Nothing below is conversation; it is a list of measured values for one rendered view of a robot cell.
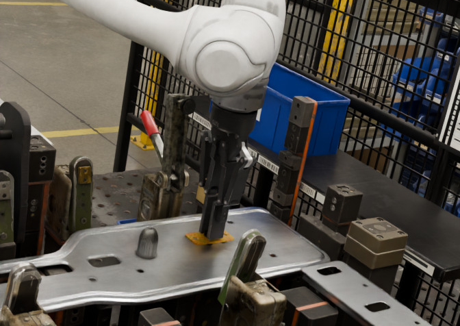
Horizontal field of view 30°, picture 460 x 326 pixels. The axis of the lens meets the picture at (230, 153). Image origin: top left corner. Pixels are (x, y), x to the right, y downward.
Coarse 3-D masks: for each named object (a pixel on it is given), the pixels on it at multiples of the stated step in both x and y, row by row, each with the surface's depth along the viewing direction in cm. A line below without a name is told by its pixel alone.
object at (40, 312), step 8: (8, 312) 111; (32, 312) 111; (40, 312) 112; (0, 320) 112; (8, 320) 110; (16, 320) 109; (24, 320) 109; (32, 320) 110; (40, 320) 110; (48, 320) 110
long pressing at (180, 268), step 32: (128, 224) 149; (160, 224) 152; (192, 224) 155; (256, 224) 159; (32, 256) 133; (64, 256) 135; (96, 256) 137; (128, 256) 139; (160, 256) 141; (192, 256) 143; (224, 256) 145; (288, 256) 149; (320, 256) 152; (0, 288) 124; (64, 288) 127; (96, 288) 128; (128, 288) 130; (160, 288) 132; (192, 288) 134
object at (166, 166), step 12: (168, 96) 152; (180, 96) 153; (168, 108) 153; (180, 108) 150; (192, 108) 151; (168, 120) 153; (180, 120) 154; (168, 132) 153; (180, 132) 155; (168, 144) 153; (180, 144) 156; (168, 156) 154; (180, 156) 156; (168, 168) 154; (180, 168) 156; (168, 180) 155; (180, 180) 156
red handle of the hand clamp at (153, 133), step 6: (144, 114) 161; (150, 114) 162; (144, 120) 161; (150, 120) 161; (144, 126) 161; (150, 126) 160; (156, 126) 161; (150, 132) 160; (156, 132) 160; (150, 138) 160; (156, 138) 159; (156, 144) 159; (162, 144) 159; (156, 150) 159; (162, 150) 158; (162, 156) 158; (174, 174) 156; (174, 180) 156
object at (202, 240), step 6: (186, 234) 147; (192, 234) 147; (198, 234) 148; (204, 234) 148; (228, 234) 150; (192, 240) 145; (198, 240) 145; (204, 240) 146; (210, 240) 146; (216, 240) 147; (222, 240) 147; (228, 240) 148
